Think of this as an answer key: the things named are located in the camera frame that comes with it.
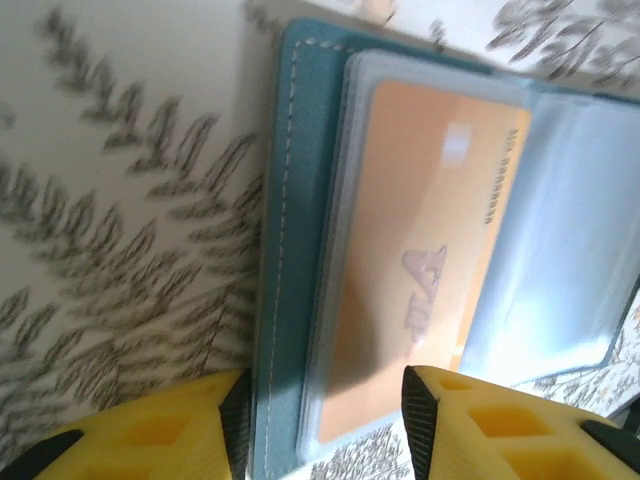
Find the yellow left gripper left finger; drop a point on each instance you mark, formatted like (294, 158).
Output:
(165, 440)

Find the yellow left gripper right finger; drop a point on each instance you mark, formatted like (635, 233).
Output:
(500, 430)

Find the orange credit card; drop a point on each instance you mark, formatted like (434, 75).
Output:
(425, 225)

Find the blue card holder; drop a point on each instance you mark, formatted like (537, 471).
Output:
(295, 250)

